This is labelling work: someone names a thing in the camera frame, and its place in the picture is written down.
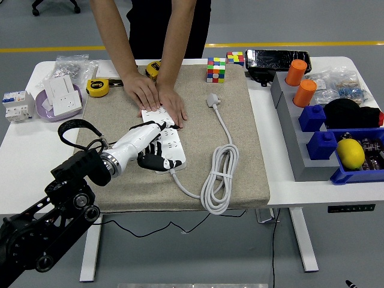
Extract purple plate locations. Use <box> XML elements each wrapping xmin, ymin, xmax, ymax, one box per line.
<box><xmin>35</xmin><ymin>83</ymin><xmax>83</xmax><ymax>123</ymax></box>

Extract yellow tape measure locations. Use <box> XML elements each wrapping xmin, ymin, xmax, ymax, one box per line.
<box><xmin>86</xmin><ymin>78</ymin><xmax>110</xmax><ymax>98</ymax></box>
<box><xmin>145</xmin><ymin>60</ymin><xmax>163</xmax><ymax>81</ymax></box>

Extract person's torso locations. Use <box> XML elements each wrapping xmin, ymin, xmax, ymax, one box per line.
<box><xmin>127</xmin><ymin>0</ymin><xmax>212</xmax><ymax>61</ymax></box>

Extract black table control panel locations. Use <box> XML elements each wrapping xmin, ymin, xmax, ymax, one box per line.
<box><xmin>327</xmin><ymin>203</ymin><xmax>376</xmax><ymax>214</ymax></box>

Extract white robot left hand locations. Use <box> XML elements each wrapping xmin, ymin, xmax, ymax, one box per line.
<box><xmin>109</xmin><ymin>121</ymin><xmax>183</xmax><ymax>172</ymax></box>

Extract black office chair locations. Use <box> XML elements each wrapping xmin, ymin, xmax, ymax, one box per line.
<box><xmin>31</xmin><ymin>0</ymin><xmax>82</xmax><ymax>17</ymax></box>

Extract black glossy device with stand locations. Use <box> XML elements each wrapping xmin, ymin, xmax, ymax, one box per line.
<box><xmin>245</xmin><ymin>49</ymin><xmax>312</xmax><ymax>87</ymax></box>

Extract yellow lemon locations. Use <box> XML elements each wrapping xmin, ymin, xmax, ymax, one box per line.
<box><xmin>335</xmin><ymin>138</ymin><xmax>366</xmax><ymax>171</ymax></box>

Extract clear bag of screws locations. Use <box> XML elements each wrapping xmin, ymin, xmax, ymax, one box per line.
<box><xmin>53</xmin><ymin>54</ymin><xmax>100</xmax><ymax>81</ymax></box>

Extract metal bracket under table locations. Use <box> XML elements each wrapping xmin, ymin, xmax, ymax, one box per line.
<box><xmin>255</xmin><ymin>208</ymin><xmax>281</xmax><ymax>224</ymax></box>

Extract black hanging cable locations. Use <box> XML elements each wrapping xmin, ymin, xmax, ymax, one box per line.
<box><xmin>271</xmin><ymin>208</ymin><xmax>281</xmax><ymax>288</ymax></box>

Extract white power strip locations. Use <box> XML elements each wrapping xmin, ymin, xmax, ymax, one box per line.
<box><xmin>140</xmin><ymin>107</ymin><xmax>187</xmax><ymax>175</ymax></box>

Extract grey stepped block holder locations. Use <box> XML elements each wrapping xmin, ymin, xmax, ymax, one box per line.
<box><xmin>270</xmin><ymin>71</ymin><xmax>341</xmax><ymax>182</ymax></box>

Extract orange cylinder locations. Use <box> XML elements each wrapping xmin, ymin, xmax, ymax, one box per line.
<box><xmin>284</xmin><ymin>59</ymin><xmax>308</xmax><ymax>87</ymax></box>
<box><xmin>293</xmin><ymin>79</ymin><xmax>318</xmax><ymax>108</ymax></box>

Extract large colourful puzzle cube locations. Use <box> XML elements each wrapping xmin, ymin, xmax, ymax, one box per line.
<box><xmin>206</xmin><ymin>57</ymin><xmax>227</xmax><ymax>84</ymax></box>

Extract blue block with stud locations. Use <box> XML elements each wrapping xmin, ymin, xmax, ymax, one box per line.
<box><xmin>306</xmin><ymin>131</ymin><xmax>339</xmax><ymax>161</ymax></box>
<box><xmin>298</xmin><ymin>104</ymin><xmax>327</xmax><ymax>133</ymax></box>

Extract small colourful puzzle cube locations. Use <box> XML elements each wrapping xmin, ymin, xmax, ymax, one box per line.
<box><xmin>226</xmin><ymin>51</ymin><xmax>245</xmax><ymax>67</ymax></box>

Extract person's right hand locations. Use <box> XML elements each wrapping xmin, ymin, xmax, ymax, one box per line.
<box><xmin>121</xmin><ymin>71</ymin><xmax>162</xmax><ymax>111</ymax></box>

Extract white table leg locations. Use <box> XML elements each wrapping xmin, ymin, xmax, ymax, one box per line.
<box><xmin>79</xmin><ymin>214</ymin><xmax>103</xmax><ymax>283</ymax></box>
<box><xmin>289</xmin><ymin>208</ymin><xmax>319</xmax><ymax>273</ymax></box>

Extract white circuit breaker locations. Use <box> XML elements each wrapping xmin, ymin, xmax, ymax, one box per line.
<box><xmin>2</xmin><ymin>90</ymin><xmax>36</xmax><ymax>123</ymax></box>

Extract person's left hand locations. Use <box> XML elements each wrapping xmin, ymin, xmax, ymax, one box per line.
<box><xmin>137</xmin><ymin>82</ymin><xmax>188</xmax><ymax>130</ymax></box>

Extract white power cord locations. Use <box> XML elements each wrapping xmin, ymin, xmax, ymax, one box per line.
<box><xmin>169</xmin><ymin>101</ymin><xmax>240</xmax><ymax>215</ymax></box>

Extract blue plastic bin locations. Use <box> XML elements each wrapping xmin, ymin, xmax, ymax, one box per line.
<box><xmin>326</xmin><ymin>127</ymin><xmax>384</xmax><ymax>185</ymax></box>

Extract black plug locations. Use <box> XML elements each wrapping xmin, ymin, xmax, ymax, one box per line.
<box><xmin>137</xmin><ymin>154</ymin><xmax>166</xmax><ymax>171</ymax></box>

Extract clear bags of components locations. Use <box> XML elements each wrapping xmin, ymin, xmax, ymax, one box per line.
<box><xmin>305</xmin><ymin>66</ymin><xmax>374</xmax><ymax>106</ymax></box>

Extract white wall socket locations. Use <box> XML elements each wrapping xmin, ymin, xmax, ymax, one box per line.
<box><xmin>51</xmin><ymin>89</ymin><xmax>83</xmax><ymax>117</ymax></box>

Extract grey-brown mat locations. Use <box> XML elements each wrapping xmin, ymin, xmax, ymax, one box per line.
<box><xmin>74</xmin><ymin>64</ymin><xmax>271</xmax><ymax>214</ymax></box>

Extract white cord plug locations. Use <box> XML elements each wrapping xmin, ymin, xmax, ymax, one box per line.
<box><xmin>206</xmin><ymin>92</ymin><xmax>221</xmax><ymax>108</ymax></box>

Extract thin black cable wavy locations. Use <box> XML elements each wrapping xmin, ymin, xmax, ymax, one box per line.
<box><xmin>97</xmin><ymin>208</ymin><xmax>253</xmax><ymax>239</ymax></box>

